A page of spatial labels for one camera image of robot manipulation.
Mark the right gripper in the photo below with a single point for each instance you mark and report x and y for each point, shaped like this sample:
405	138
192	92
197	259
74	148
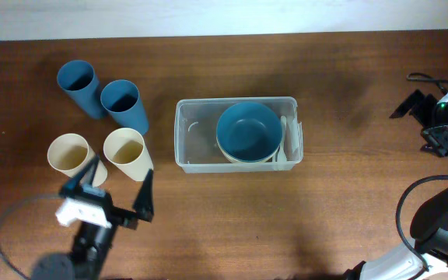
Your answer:
440	143

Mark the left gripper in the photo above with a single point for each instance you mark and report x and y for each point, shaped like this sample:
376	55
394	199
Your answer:
145	204

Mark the cream bowl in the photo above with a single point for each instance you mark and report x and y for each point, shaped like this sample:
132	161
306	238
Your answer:
235	160
220	148

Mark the cream bowl front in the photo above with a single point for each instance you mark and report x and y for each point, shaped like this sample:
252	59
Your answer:
220	148

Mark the blue bowl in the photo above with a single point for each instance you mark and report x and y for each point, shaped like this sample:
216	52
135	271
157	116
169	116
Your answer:
249	130

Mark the white plastic spoon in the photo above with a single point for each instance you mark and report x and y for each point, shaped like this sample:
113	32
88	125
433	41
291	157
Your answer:
281	156

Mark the white plastic fork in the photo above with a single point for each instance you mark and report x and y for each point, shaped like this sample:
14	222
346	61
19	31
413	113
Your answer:
275	160

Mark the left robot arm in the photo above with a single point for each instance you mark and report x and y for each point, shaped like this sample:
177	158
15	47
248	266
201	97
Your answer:
87	256

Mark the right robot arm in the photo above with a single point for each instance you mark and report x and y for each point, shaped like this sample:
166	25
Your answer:
425	252

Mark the clear plastic container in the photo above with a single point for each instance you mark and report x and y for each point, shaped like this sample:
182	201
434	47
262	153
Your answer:
195	144

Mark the cream cup right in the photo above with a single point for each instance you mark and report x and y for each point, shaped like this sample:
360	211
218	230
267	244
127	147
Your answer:
127	150

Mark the cream cup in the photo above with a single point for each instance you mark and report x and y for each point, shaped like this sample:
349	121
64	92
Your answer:
127	150
69	154

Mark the cream cup left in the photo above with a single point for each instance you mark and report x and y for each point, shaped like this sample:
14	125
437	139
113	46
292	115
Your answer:
69	154

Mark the blue cup right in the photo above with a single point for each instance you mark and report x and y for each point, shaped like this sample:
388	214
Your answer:
122	100

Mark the blue cup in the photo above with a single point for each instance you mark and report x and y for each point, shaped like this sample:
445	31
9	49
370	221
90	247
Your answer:
122	100
79	81

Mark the blue cup rear left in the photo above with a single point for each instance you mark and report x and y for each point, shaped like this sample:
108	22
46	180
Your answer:
79	81

